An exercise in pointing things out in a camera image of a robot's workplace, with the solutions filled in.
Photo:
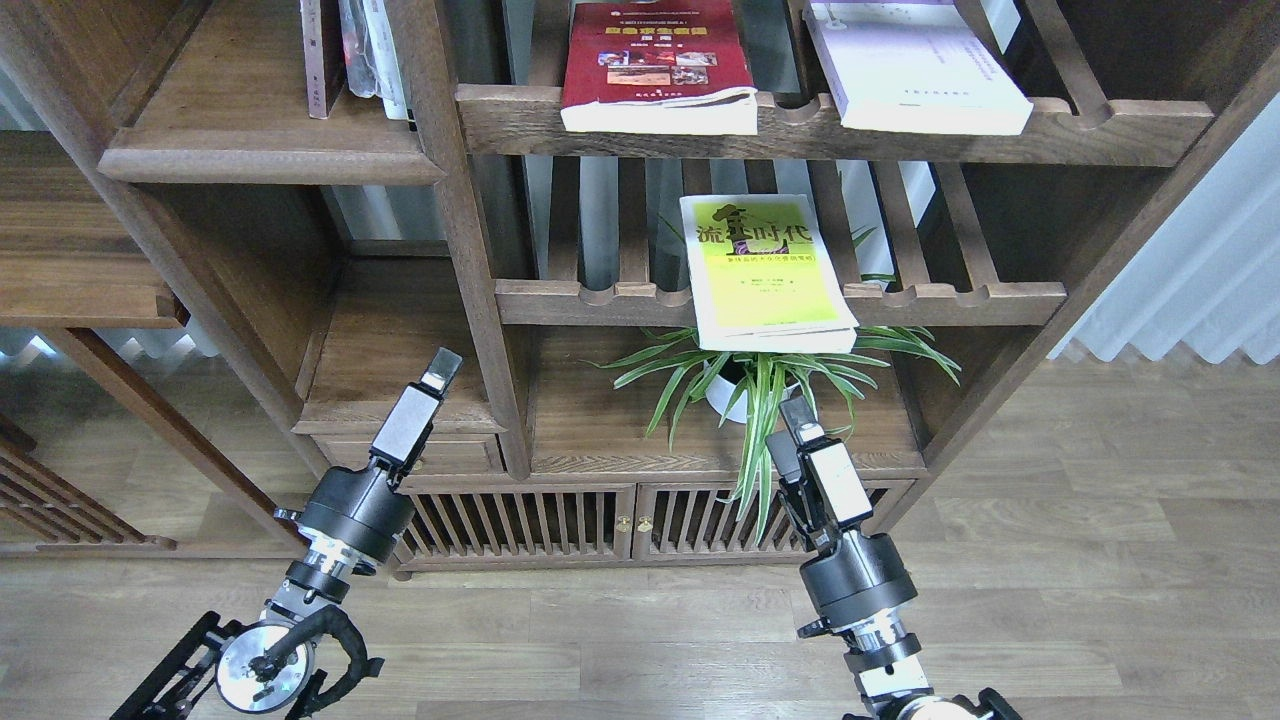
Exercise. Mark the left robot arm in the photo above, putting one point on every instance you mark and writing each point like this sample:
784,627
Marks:
304,653

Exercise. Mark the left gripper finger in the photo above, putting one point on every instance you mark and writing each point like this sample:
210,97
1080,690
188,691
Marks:
441,371

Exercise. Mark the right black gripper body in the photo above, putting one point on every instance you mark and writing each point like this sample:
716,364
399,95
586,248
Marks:
852,578

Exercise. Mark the dark wooden bookshelf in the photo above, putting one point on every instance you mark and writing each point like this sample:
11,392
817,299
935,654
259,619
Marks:
330,258

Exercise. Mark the white lavender book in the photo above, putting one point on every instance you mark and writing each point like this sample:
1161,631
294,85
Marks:
913,67

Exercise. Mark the red cover book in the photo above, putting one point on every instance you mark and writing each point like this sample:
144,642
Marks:
658,68

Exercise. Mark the white curtain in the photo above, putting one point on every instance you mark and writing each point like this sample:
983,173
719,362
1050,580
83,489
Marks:
1207,282

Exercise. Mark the white upright book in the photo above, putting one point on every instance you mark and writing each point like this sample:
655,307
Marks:
388,82

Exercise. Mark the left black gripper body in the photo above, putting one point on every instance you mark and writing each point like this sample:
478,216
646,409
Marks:
362,508

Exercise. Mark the green spider plant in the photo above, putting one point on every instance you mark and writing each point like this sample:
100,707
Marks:
688,369

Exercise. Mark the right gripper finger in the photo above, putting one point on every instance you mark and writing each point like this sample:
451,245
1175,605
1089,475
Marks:
801,421

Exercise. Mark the plastic wrapped book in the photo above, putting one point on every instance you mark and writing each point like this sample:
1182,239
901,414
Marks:
362,78

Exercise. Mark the brown upright book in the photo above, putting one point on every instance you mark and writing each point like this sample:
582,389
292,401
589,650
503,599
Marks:
325,67

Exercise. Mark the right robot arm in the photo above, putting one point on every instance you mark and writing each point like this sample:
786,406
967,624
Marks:
883,657

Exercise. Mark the yellow green book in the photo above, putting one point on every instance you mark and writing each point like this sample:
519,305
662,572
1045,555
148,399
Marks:
761,277

